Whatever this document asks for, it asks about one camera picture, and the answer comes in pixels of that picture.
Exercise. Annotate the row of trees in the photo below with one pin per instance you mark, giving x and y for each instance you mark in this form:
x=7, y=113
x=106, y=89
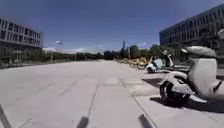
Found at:
x=100, y=55

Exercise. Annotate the distant tall tower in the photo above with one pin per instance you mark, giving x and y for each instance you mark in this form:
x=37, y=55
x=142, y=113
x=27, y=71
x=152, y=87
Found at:
x=123, y=44

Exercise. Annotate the row of yellow bicycles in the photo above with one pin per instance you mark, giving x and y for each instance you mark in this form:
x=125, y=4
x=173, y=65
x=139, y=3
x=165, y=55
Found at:
x=136, y=62

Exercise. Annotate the grey paved plaza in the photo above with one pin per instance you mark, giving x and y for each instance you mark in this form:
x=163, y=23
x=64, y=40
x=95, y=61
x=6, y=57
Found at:
x=100, y=86

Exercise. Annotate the white and blue scooter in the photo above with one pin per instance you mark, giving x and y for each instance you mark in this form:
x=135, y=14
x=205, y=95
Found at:
x=158, y=64

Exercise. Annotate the robot's own part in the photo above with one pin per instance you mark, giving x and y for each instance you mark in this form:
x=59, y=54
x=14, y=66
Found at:
x=82, y=122
x=145, y=121

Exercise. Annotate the dark glass building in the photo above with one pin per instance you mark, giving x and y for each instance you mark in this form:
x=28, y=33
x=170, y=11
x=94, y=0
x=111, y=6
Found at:
x=196, y=30

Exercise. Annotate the grey building with windows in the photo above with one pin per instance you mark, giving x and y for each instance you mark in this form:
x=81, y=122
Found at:
x=18, y=38

